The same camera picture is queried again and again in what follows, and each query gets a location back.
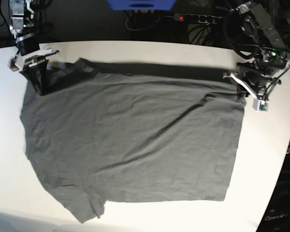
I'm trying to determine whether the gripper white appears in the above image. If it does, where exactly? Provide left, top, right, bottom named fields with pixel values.
left=8, top=33, right=60, bottom=96
left=223, top=61, right=279, bottom=112

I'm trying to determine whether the grey T-shirt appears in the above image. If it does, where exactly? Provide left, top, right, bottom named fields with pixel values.
left=20, top=59, right=246, bottom=223

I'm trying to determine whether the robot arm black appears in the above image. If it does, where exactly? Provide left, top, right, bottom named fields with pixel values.
left=223, top=0, right=290, bottom=112
left=9, top=0, right=58, bottom=95

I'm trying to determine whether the black power strip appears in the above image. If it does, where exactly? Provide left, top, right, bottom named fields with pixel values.
left=172, top=14, right=223, bottom=25

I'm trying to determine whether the blue box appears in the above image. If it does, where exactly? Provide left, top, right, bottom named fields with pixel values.
left=107, top=0, right=176, bottom=11

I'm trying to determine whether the black OpenArm base box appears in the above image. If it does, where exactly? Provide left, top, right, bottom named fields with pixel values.
left=257, top=153, right=290, bottom=232

